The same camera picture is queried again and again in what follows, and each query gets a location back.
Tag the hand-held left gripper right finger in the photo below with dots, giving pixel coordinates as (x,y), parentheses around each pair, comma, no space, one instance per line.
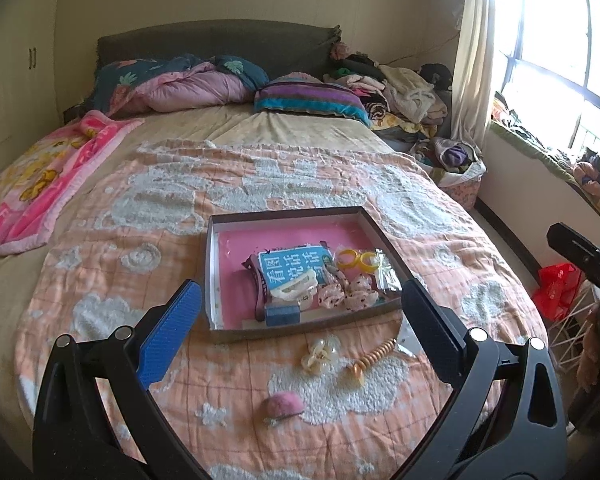
(430,325)

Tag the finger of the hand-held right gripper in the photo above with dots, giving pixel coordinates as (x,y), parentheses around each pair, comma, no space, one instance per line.
(585,255)

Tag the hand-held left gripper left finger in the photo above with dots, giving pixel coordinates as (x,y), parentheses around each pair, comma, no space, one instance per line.
(167,335)

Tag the packet of yellow bangles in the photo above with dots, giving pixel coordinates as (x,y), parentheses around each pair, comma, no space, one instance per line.
(387,272)

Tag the polka dot bow hair clip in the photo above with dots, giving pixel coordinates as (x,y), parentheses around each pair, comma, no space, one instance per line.
(357,297)

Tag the shallow grey cardboard box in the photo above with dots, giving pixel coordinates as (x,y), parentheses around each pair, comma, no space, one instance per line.
(260,334)

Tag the brown oval hair clip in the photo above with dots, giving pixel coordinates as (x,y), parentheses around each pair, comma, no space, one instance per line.
(256,300)

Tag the small blue box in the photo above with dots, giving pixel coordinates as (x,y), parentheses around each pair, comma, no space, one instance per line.
(282,316)

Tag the white claw hair clip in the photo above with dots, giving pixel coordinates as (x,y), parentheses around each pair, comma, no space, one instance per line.
(290,287)

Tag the pink fuzzy hair clip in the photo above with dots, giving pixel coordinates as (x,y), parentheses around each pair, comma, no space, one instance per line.
(285,404)

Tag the red plastic bag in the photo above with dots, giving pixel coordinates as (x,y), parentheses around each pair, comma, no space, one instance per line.
(555,290)

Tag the clothes on windowsill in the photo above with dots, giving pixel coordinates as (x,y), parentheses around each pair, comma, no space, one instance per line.
(590,175)

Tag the peach cloud pattern quilt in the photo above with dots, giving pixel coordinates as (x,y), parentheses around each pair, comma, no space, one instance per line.
(155,240)

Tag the basket of clothes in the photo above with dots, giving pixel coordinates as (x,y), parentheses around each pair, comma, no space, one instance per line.
(460,180)

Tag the pink cartoon blanket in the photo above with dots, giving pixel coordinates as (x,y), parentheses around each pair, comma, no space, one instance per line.
(40,170)

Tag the window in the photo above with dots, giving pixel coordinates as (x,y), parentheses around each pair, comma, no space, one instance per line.
(545,35)

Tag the cream curtain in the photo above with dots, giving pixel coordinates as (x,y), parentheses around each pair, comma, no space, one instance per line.
(472,60)

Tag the pile of clothes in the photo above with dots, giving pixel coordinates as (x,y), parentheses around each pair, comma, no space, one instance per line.
(410,95)

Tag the bed with tan sheet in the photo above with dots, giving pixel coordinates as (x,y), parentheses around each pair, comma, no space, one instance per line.
(280,125)

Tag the pink and teal duvet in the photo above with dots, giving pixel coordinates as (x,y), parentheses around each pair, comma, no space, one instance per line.
(190,90)

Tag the striped pillow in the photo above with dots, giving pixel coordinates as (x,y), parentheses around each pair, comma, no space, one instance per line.
(310,97)

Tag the cream wardrobe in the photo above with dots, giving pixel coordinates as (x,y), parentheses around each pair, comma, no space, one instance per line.
(10,85)

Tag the dark grey headboard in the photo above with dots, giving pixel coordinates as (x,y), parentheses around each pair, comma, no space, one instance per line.
(205,40)

